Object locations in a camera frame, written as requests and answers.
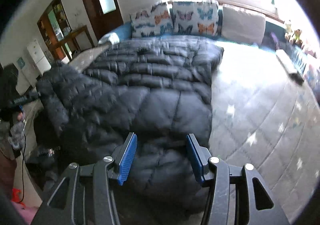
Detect butterfly pillow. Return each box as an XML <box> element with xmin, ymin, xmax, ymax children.
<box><xmin>130</xmin><ymin>2</ymin><xmax>174</xmax><ymax>38</ymax></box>
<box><xmin>172</xmin><ymin>0</ymin><xmax>219</xmax><ymax>36</ymax></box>

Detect plush toy dolls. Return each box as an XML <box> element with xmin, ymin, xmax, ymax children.
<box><xmin>284</xmin><ymin>20</ymin><xmax>319</xmax><ymax>58</ymax></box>

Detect black quilted down coat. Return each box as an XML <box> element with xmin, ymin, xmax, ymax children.
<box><xmin>37</xmin><ymin>35</ymin><xmax>224</xmax><ymax>210</ymax></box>

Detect wooden display cabinet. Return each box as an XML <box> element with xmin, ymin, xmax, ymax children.
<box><xmin>37</xmin><ymin>0</ymin><xmax>71</xmax><ymax>60</ymax></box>

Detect remote control box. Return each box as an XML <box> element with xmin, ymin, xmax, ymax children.
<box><xmin>276</xmin><ymin>49</ymin><xmax>304</xmax><ymax>86</ymax></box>

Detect white plain pillow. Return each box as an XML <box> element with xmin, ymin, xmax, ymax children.
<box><xmin>221</xmin><ymin>5</ymin><xmax>266</xmax><ymax>45</ymax></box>

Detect grey star quilted mattress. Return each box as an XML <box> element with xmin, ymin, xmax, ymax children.
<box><xmin>67</xmin><ymin>40</ymin><xmax>320</xmax><ymax>223</ymax></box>

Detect brown wooden table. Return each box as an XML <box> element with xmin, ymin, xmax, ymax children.
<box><xmin>49</xmin><ymin>25</ymin><xmax>95</xmax><ymax>60</ymax></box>

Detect white refrigerator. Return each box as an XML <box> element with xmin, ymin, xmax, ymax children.
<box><xmin>27</xmin><ymin>39</ymin><xmax>51</xmax><ymax>75</ymax></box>

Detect right butterfly pillow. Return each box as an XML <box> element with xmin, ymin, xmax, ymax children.
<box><xmin>172</xmin><ymin>0</ymin><xmax>219</xmax><ymax>36</ymax></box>

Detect purple small toy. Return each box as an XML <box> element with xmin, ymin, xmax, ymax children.
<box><xmin>270</xmin><ymin>32</ymin><xmax>279</xmax><ymax>50</ymax></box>

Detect left butterfly pillow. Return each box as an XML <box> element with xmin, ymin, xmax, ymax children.
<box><xmin>130</xmin><ymin>2</ymin><xmax>174</xmax><ymax>38</ymax></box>

